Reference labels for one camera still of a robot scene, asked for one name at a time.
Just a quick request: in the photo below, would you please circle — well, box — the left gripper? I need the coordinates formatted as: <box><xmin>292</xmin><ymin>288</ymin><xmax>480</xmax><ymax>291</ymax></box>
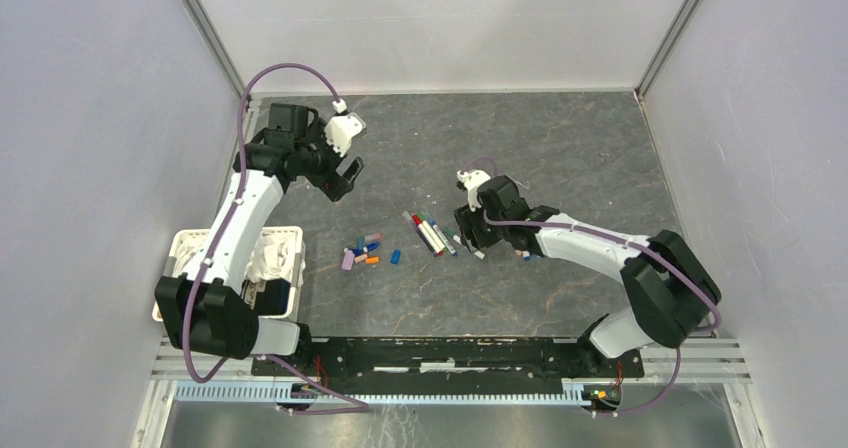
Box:
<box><xmin>295</xmin><ymin>118</ymin><xmax>365</xmax><ymax>202</ymax></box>

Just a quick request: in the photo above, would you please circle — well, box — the green white marker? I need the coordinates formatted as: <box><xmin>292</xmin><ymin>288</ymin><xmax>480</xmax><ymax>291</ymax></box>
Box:
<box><xmin>443</xmin><ymin>228</ymin><xmax>486</xmax><ymax>260</ymax></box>

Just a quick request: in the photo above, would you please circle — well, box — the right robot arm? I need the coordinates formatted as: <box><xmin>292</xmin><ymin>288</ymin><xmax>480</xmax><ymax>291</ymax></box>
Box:
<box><xmin>454</xmin><ymin>170</ymin><xmax>721</xmax><ymax>376</ymax></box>

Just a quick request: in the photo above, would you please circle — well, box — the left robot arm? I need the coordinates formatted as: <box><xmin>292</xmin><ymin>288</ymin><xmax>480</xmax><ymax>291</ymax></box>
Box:
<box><xmin>154</xmin><ymin>103</ymin><xmax>366</xmax><ymax>376</ymax></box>

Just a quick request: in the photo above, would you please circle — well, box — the red cap marker pen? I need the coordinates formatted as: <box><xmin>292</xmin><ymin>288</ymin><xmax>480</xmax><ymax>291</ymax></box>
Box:
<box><xmin>412</xmin><ymin>214</ymin><xmax>445</xmax><ymax>256</ymax></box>

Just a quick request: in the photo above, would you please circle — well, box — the green cap marker pen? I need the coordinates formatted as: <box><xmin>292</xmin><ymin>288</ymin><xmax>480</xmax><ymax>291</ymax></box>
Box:
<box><xmin>417</xmin><ymin>212</ymin><xmax>450</xmax><ymax>255</ymax></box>

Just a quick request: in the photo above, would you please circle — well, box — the purple grey marker pen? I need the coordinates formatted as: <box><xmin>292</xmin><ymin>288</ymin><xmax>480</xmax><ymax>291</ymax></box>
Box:
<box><xmin>402</xmin><ymin>211</ymin><xmax>440</xmax><ymax>257</ymax></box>

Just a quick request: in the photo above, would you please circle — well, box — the white cloth in basket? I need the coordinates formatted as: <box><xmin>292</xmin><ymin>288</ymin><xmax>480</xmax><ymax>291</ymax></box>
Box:
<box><xmin>163</xmin><ymin>226</ymin><xmax>305</xmax><ymax>310</ymax></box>

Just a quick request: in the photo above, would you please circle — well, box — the white plastic basket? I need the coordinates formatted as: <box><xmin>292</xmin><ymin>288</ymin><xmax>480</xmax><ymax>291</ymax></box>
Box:
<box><xmin>151</xmin><ymin>226</ymin><xmax>306</xmax><ymax>328</ymax></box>

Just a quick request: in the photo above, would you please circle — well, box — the black item in basket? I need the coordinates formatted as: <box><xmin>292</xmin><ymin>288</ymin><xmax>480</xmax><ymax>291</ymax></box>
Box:
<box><xmin>241</xmin><ymin>279</ymin><xmax>293</xmax><ymax>317</ymax></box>

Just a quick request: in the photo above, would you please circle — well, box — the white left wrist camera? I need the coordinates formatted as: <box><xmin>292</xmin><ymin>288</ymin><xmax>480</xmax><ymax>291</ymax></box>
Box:
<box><xmin>324</xmin><ymin>113</ymin><xmax>366</xmax><ymax>157</ymax></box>

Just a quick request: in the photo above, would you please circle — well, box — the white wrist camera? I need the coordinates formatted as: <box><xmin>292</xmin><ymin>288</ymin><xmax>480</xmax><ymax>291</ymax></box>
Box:
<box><xmin>324</xmin><ymin>113</ymin><xmax>366</xmax><ymax>157</ymax></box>
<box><xmin>457</xmin><ymin>169</ymin><xmax>491</xmax><ymax>212</ymax></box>

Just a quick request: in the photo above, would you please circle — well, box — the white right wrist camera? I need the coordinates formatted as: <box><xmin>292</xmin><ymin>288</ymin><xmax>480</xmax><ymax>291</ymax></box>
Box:
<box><xmin>457</xmin><ymin>169</ymin><xmax>491</xmax><ymax>212</ymax></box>

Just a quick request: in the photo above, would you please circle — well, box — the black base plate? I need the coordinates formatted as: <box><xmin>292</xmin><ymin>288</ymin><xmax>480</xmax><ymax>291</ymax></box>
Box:
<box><xmin>285</xmin><ymin>337</ymin><xmax>645</xmax><ymax>395</ymax></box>

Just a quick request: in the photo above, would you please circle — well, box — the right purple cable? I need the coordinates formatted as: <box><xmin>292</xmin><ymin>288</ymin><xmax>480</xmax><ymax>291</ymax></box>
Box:
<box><xmin>460</xmin><ymin>156</ymin><xmax>723</xmax><ymax>418</ymax></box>

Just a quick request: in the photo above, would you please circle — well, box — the white cable duct strip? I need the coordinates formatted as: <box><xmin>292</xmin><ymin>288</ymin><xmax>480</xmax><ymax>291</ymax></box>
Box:
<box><xmin>173</xmin><ymin>381</ymin><xmax>587</xmax><ymax>407</ymax></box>

